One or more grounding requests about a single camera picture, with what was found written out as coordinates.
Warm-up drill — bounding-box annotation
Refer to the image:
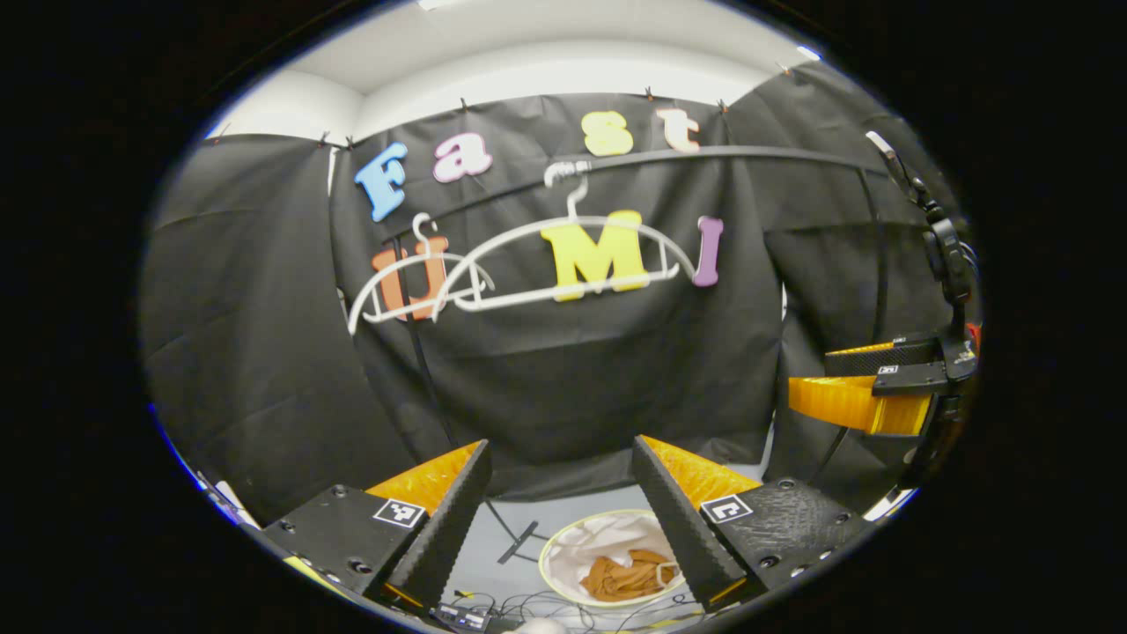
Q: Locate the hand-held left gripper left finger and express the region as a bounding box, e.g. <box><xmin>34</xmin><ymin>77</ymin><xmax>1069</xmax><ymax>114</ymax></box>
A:
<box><xmin>261</xmin><ymin>439</ymin><xmax>494</xmax><ymax>615</ymax></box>

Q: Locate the white clothes hanger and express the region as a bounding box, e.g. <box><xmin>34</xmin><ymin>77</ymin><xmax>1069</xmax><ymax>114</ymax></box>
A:
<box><xmin>348</xmin><ymin>213</ymin><xmax>496</xmax><ymax>337</ymax></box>
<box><xmin>431</xmin><ymin>160</ymin><xmax>696</xmax><ymax>313</ymax></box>

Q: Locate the black clothes rack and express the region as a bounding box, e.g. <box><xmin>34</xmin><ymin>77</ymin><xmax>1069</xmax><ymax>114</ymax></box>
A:
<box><xmin>383</xmin><ymin>145</ymin><xmax>890</xmax><ymax>564</ymax></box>

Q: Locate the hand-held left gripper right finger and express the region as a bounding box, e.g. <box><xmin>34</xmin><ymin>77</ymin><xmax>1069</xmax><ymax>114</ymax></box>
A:
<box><xmin>631</xmin><ymin>434</ymin><xmax>881</xmax><ymax>615</ymax></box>

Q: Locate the black power box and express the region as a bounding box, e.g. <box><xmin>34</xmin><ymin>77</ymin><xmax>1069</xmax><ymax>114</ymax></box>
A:
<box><xmin>431</xmin><ymin>603</ymin><xmax>494</xmax><ymax>631</ymax></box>

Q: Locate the brown shirt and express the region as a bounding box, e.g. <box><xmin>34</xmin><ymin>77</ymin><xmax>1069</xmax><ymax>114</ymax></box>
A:
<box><xmin>579</xmin><ymin>550</ymin><xmax>677</xmax><ymax>603</ymax></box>

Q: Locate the white laundry hamper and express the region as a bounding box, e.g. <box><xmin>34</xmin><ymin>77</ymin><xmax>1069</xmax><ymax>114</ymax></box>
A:
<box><xmin>539</xmin><ymin>509</ymin><xmax>696</xmax><ymax>610</ymax></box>

